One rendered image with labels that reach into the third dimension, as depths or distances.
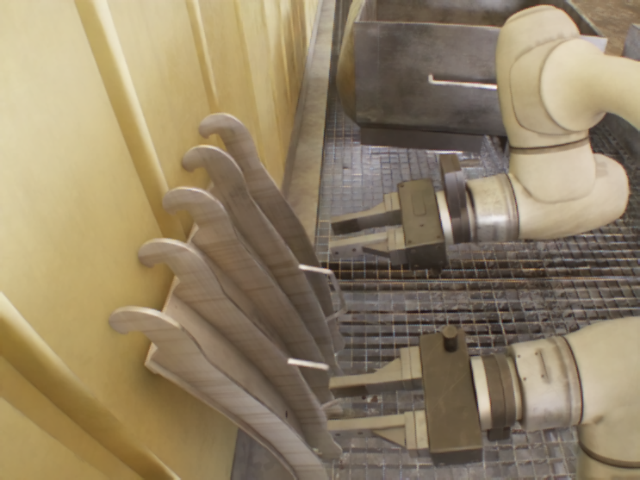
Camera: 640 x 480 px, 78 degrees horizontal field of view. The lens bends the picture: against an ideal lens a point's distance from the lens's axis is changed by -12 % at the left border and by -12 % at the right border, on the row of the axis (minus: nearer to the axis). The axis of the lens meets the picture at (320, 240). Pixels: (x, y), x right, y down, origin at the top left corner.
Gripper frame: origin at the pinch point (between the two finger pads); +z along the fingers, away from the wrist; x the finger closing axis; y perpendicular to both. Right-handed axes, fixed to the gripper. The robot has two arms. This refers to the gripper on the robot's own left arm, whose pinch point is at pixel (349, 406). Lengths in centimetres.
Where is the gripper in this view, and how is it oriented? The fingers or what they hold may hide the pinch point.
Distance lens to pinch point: 49.4
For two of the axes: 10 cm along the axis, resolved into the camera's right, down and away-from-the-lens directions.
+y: -2.8, -6.9, -6.6
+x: -0.5, 7.0, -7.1
